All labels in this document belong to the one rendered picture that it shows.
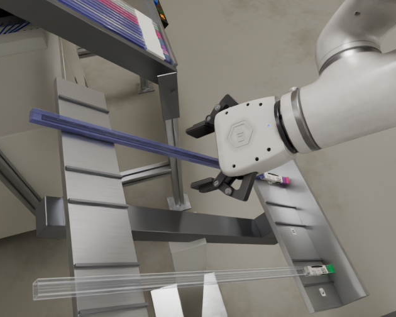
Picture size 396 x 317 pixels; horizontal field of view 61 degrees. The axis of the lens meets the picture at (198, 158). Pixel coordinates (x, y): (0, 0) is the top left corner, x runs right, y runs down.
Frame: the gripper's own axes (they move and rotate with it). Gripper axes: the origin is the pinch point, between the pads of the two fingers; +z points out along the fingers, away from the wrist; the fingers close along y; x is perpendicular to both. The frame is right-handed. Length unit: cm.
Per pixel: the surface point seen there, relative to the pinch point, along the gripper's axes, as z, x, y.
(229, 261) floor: 44, 79, 10
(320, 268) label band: -9.4, 19.8, 18.0
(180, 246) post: 6.5, 2.0, 12.7
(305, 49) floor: 9, 140, -110
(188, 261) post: 9.6, 7.8, 14.7
